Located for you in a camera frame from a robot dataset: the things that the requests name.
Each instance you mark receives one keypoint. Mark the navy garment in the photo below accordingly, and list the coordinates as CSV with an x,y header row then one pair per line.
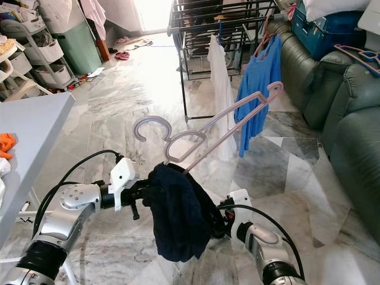
x,y
178,219

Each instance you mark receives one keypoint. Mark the white shirt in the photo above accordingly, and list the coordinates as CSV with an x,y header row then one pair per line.
x,y
219,77
5,169

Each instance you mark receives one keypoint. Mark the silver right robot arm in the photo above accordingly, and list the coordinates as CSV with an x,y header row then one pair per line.
x,y
267,249

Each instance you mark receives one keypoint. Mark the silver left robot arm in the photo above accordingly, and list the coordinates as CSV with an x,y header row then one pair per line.
x,y
65,219

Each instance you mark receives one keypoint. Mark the red brown hanger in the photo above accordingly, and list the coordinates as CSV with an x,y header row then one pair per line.
x,y
262,46

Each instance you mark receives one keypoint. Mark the blue plastic hanger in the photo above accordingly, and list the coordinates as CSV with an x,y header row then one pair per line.
x,y
221,29

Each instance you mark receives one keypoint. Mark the dusty pink hanger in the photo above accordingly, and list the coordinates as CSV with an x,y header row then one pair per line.
x,y
347,48

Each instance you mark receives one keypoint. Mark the light blue folding table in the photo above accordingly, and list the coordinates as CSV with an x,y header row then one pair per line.
x,y
35,116

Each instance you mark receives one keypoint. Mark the white paper sheet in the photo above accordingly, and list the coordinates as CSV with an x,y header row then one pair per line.
x,y
95,72

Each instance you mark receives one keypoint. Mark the orange cloth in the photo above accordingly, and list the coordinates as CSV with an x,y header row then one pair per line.
x,y
6,145

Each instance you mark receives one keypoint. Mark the red slippers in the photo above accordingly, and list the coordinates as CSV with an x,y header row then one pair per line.
x,y
122,56

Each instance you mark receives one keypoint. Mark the blue shirt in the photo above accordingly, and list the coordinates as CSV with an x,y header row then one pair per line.
x,y
258,83

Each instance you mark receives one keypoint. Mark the dark green sofa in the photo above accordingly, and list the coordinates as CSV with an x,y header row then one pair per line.
x,y
350,130

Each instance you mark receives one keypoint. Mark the green bin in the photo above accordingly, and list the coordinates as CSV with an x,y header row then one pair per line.
x,y
80,50

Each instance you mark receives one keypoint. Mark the white high chair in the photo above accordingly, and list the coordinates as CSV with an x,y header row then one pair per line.
x,y
18,83

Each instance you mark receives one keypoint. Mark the white storage trolley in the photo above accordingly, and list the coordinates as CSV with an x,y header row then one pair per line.
x,y
47,53

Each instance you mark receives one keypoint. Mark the black metal drying rack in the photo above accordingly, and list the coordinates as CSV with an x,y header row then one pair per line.
x,y
193,28

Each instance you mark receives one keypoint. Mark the pink cloth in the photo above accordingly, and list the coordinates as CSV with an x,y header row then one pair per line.
x,y
94,15

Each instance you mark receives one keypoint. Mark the yellow cushion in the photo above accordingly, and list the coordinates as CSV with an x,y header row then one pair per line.
x,y
7,47

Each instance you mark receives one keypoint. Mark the blue bag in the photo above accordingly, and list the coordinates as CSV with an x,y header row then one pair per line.
x,y
326,35

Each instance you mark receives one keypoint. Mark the white pillow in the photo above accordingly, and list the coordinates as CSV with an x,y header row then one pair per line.
x,y
332,7

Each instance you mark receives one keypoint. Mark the white plastic box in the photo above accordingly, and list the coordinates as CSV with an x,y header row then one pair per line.
x,y
369,16

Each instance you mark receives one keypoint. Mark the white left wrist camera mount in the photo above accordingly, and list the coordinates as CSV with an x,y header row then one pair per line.
x,y
122,177

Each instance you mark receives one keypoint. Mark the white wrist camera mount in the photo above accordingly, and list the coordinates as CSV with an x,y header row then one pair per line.
x,y
122,177
240,200

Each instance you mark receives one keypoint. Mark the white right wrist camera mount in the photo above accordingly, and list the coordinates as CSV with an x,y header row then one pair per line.
x,y
240,200

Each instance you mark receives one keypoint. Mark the brown wooden post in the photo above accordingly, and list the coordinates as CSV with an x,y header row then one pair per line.
x,y
103,50

